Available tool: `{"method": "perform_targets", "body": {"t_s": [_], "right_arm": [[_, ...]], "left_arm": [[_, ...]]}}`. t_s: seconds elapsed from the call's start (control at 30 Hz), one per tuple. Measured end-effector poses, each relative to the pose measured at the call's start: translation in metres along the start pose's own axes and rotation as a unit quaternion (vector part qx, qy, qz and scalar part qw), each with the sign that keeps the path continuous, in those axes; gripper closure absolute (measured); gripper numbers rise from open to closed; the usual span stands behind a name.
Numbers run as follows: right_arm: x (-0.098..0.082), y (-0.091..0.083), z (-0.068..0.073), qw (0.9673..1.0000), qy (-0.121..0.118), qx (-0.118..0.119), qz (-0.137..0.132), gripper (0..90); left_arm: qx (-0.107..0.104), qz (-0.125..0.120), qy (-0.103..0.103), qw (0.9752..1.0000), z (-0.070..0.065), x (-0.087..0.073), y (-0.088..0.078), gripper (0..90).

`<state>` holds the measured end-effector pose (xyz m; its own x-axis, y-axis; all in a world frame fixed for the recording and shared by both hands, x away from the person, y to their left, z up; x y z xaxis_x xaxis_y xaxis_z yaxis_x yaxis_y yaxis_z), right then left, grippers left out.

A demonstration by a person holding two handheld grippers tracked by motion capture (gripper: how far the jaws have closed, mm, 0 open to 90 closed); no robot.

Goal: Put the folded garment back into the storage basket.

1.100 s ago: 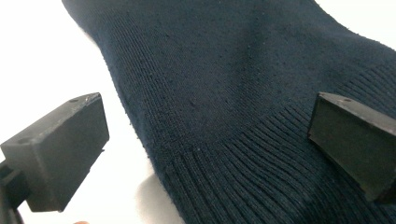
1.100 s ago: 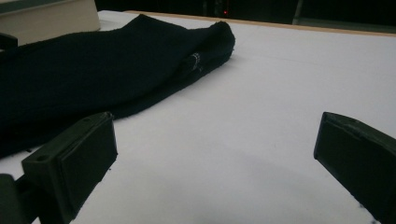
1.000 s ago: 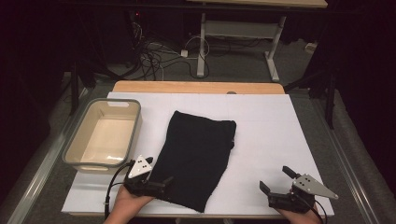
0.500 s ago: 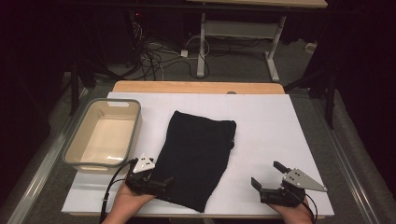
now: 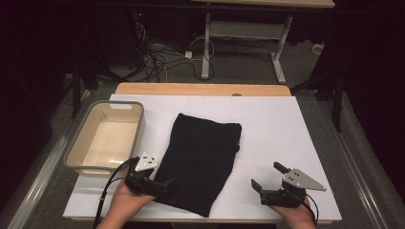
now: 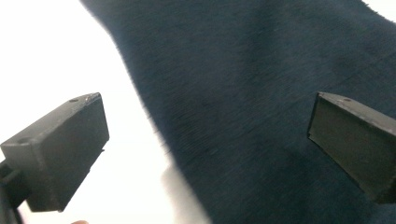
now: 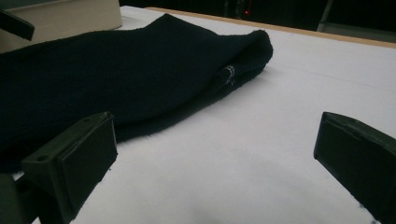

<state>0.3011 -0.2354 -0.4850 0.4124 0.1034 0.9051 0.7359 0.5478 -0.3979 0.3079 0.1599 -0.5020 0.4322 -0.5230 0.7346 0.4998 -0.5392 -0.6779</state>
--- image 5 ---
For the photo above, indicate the dark knit vest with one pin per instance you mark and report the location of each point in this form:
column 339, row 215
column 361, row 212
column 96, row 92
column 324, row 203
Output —
column 200, row 159

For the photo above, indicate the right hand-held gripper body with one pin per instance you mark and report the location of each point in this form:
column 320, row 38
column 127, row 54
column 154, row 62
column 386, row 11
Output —
column 301, row 179

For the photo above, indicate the small pale box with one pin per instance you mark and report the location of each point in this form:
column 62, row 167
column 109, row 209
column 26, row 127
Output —
column 317, row 48

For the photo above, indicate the person's right hand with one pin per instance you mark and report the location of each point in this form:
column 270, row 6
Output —
column 294, row 214

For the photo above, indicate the white board sheet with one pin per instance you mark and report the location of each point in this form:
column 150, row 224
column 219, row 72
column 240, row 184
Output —
column 270, row 133

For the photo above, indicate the black stand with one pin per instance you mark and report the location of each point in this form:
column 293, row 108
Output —
column 75, row 89
column 337, row 105

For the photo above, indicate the beige plastic basin grey rim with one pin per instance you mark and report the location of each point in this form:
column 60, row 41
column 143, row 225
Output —
column 111, row 140

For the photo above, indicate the white power adapter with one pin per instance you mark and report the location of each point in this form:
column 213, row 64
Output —
column 188, row 54

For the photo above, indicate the person's left hand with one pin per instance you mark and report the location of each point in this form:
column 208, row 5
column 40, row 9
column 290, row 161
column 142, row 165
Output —
column 127, row 203

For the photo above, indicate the black device with red light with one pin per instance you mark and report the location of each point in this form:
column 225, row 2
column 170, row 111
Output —
column 139, row 16

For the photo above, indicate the white-framed desk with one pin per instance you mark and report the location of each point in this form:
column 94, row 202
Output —
column 245, row 30

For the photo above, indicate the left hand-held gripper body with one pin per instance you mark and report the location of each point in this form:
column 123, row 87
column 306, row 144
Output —
column 144, row 162

